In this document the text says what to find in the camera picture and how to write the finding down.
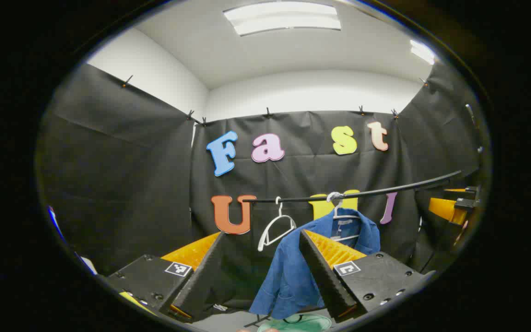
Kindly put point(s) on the small ceiling light panel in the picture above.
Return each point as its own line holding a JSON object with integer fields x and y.
{"x": 422, "y": 51}

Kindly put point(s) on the black clothes rack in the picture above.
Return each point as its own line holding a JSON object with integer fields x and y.
{"x": 293, "y": 199}

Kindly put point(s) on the small white tie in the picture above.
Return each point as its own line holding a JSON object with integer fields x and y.
{"x": 220, "y": 307}

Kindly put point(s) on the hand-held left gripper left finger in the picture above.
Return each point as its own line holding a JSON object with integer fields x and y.
{"x": 198, "y": 281}

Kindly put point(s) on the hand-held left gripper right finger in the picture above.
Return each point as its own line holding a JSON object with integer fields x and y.
{"x": 325, "y": 276}

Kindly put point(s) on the white tape wrap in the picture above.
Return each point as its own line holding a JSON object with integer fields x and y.
{"x": 334, "y": 196}

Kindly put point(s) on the white hanger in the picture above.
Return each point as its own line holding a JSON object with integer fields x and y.
{"x": 346, "y": 216}
{"x": 280, "y": 211}

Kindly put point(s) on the blue shirt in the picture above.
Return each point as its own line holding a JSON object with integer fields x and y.
{"x": 288, "y": 276}

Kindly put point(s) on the black backdrop cloth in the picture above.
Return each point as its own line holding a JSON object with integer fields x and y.
{"x": 122, "y": 184}

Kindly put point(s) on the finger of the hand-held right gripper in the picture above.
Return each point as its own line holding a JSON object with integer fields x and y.
{"x": 467, "y": 202}
{"x": 445, "y": 210}

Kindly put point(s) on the green laundry hamper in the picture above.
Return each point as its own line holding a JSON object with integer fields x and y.
{"x": 302, "y": 325}

